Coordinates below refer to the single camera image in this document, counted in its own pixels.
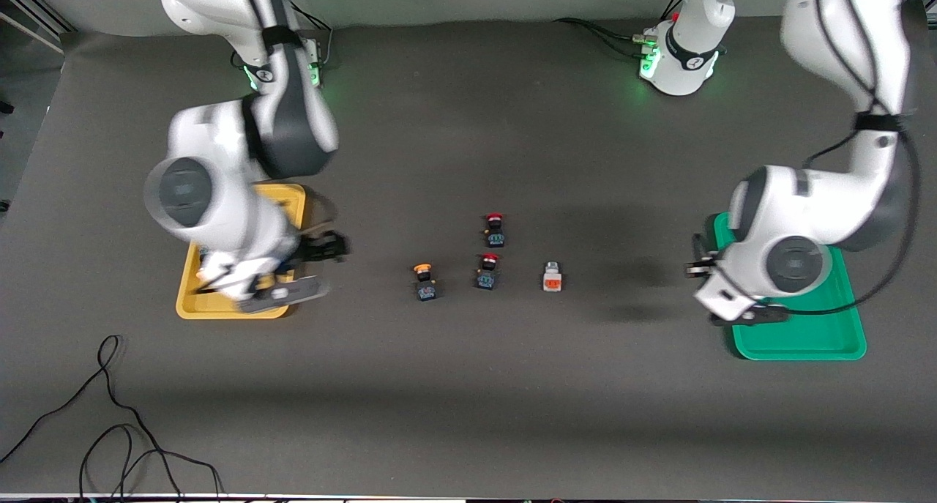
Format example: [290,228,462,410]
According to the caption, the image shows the yellow plastic tray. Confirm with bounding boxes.
[175,184,307,320]

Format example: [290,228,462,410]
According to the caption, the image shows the green plastic tray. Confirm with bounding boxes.
[714,212,867,362]

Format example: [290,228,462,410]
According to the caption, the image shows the dark grey table mat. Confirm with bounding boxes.
[0,9,937,498]

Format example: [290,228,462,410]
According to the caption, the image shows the loose thin black cable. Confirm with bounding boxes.
[0,335,224,500]

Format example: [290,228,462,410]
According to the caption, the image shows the black right arm base cable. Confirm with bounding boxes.
[282,0,335,68]

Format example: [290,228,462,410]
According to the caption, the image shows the black arm base cable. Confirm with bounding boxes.
[553,0,685,61]
[282,0,335,68]

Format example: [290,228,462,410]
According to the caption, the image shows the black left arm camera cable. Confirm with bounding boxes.
[787,0,919,317]

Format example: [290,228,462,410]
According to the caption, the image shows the black left arm base cable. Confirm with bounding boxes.
[553,0,685,61]

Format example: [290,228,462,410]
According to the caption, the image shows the aluminium frame rail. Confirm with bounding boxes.
[0,0,75,53]

